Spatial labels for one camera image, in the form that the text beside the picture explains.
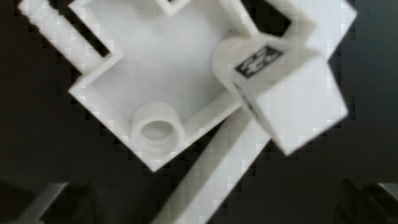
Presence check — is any white U-shaped frame obstacle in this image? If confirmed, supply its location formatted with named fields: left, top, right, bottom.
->
left=150, top=109, right=269, bottom=224

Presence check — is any white chair leg block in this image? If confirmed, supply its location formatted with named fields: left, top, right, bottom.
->
left=212, top=34, right=347, bottom=153

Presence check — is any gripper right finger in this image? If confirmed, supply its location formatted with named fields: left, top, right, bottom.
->
left=339, top=180, right=398, bottom=224

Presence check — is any white chair seat part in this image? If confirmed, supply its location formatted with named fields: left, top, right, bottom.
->
left=17, top=0, right=356, bottom=169

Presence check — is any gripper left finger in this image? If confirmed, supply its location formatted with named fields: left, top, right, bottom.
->
left=10, top=182, right=68, bottom=224

